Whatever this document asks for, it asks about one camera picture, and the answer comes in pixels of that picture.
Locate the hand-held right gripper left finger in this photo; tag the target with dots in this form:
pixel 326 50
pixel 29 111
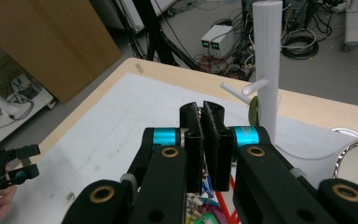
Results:
pixel 194 155

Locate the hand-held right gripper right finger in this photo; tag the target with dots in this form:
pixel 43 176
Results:
pixel 222 155

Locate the white peg stand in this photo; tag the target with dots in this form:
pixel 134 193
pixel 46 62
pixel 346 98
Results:
pixel 267 62

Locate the white cart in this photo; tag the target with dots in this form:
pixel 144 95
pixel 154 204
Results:
pixel 15 105

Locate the white felt mat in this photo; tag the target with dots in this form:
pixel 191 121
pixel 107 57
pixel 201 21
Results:
pixel 121 109

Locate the white power supply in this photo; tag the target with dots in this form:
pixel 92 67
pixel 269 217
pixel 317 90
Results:
pixel 225 40
pixel 213 34

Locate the black stand legs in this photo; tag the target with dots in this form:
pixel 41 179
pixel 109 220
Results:
pixel 158 37

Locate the round mirror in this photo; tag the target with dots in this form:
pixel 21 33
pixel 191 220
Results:
pixel 357 161

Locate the white table leg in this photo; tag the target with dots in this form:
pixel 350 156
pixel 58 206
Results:
pixel 352 25

